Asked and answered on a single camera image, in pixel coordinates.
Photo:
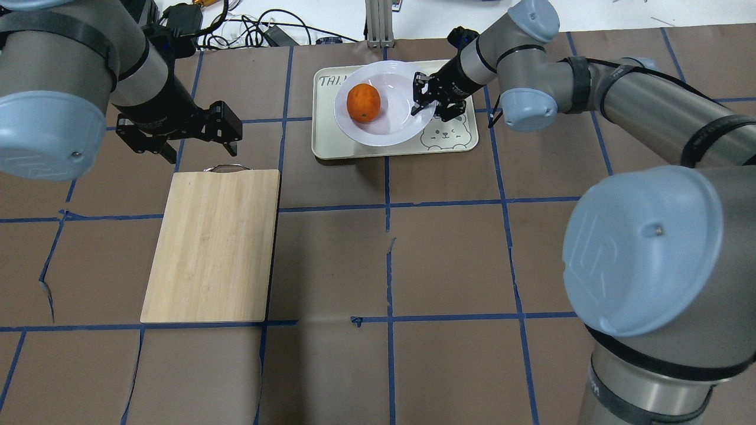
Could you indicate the cream bear tray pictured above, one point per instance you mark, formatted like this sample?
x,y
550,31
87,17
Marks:
x,y
328,142

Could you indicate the orange fruit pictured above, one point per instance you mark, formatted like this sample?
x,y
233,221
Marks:
x,y
363,103

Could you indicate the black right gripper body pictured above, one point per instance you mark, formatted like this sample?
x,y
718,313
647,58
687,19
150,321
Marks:
x,y
452,81

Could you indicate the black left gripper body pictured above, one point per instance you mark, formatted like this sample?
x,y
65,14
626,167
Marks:
x,y
158,107

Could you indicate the white round plate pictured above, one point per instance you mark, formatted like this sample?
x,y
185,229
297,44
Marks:
x,y
395,122

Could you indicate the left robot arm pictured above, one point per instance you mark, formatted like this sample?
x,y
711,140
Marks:
x,y
64,62

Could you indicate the bamboo cutting board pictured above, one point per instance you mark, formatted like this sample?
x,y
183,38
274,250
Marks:
x,y
213,259

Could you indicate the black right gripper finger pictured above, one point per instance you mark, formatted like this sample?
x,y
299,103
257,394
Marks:
x,y
422,98

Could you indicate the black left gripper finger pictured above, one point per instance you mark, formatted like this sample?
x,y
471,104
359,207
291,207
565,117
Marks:
x,y
231,146
169,154

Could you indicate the aluminium frame post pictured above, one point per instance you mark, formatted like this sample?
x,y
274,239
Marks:
x,y
379,24

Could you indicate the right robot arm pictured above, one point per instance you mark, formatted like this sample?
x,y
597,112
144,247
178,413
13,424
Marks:
x,y
659,264

